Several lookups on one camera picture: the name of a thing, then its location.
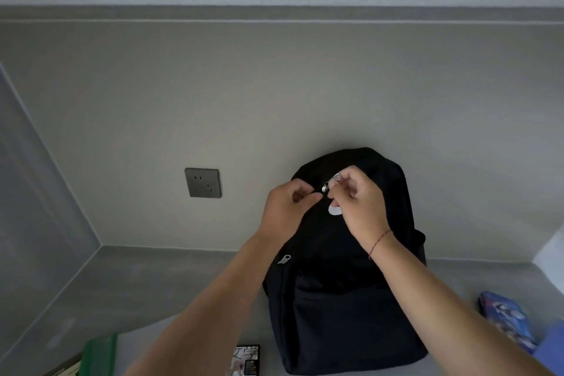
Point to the clear folder with green spine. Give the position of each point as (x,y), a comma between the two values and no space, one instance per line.
(99,358)

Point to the person's left hand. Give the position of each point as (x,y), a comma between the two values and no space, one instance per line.
(284,212)

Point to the grey wall socket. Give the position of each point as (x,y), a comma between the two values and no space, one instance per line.
(202,182)

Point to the blue folder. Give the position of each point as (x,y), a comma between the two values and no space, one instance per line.
(555,349)

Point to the person's right hand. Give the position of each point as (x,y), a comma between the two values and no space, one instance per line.
(363,208)

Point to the person's left forearm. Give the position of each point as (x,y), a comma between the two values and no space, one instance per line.
(207,323)

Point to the blue cartoon pencil tin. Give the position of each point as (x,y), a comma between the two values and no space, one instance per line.
(506,314)

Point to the black backpack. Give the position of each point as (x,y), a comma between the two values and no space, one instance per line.
(352,323)

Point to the magazine with pale hands cover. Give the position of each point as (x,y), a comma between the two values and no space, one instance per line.
(246,362)

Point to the person's right forearm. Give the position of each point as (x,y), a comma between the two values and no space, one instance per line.
(440,309)

